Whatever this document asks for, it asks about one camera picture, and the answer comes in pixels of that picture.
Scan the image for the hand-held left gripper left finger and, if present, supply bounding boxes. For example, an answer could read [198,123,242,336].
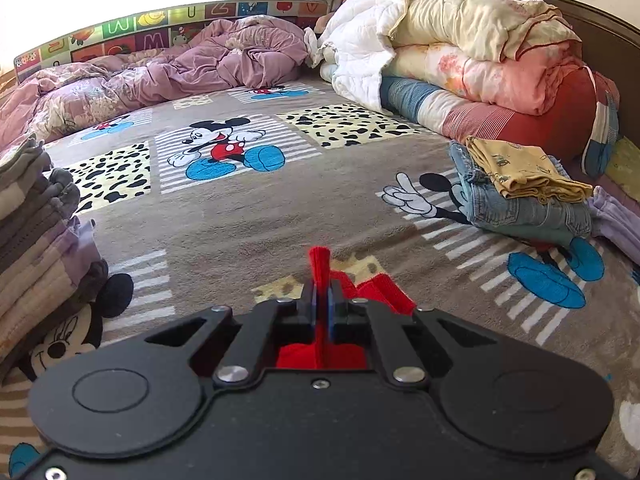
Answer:
[145,280,317,386]

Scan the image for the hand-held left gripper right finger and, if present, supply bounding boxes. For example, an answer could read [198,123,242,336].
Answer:
[325,280,498,386]

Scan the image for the red knitted sweater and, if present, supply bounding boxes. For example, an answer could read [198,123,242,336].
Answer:
[276,246,417,371]

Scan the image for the stack of grey folded clothes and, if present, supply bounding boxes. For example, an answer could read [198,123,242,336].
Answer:
[0,137,108,361]

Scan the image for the cartoon mouse printed blanket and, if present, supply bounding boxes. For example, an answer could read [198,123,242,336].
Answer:
[0,77,640,476]

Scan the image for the folded blue jeans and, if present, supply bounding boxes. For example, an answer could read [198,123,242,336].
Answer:
[448,141,593,247]

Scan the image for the yellow folded garment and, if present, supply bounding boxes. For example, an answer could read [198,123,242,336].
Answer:
[465,136,594,200]

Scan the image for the white quilt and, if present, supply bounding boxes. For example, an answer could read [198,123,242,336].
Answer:
[305,0,416,113]

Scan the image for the red blue patchwork quilt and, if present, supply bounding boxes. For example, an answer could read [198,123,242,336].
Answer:
[320,62,621,178]

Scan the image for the purple duvet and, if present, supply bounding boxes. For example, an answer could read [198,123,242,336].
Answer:
[0,15,313,146]

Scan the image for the pink floral quilt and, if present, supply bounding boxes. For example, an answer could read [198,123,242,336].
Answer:
[387,42,588,116]

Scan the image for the lilac folded pants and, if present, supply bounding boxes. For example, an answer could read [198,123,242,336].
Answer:
[587,185,640,253]

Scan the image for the cream quilt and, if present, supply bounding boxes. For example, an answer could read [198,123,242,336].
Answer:
[387,0,583,63]

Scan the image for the yellow green cloth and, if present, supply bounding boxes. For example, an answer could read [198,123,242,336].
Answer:
[605,137,640,203]

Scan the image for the colourful alphabet foam panel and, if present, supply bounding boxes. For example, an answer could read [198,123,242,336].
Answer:
[12,0,331,86]

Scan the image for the dark wooden headboard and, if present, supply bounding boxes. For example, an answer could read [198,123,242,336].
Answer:
[475,0,640,141]

